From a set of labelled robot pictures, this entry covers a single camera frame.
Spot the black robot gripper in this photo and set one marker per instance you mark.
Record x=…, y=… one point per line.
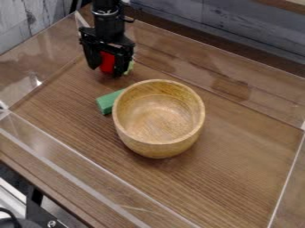
x=106, y=37

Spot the red plush tomato toy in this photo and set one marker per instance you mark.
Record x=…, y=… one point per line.
x=107, y=66

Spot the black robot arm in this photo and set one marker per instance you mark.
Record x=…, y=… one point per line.
x=109, y=6

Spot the clear acrylic tray walls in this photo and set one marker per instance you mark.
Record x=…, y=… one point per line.
x=238, y=179

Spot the green rectangular block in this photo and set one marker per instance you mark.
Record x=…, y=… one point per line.
x=106, y=102

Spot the round wooden bowl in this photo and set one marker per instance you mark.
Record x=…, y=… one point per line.
x=158, y=117

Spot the clear acrylic corner bracket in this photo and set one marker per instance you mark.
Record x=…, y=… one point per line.
x=81, y=21

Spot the black metal table frame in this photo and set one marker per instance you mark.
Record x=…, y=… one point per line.
x=28, y=208

